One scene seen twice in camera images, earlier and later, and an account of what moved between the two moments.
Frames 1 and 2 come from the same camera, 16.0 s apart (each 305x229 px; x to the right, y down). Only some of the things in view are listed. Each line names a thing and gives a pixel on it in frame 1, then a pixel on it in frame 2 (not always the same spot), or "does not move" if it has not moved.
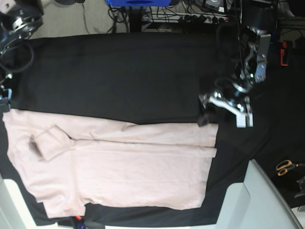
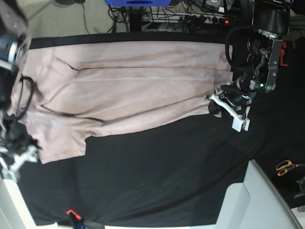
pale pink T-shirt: (75, 159) to (78, 90)
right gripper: (231, 94) does not move
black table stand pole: (135, 19) does not move
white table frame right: (257, 203) does not move
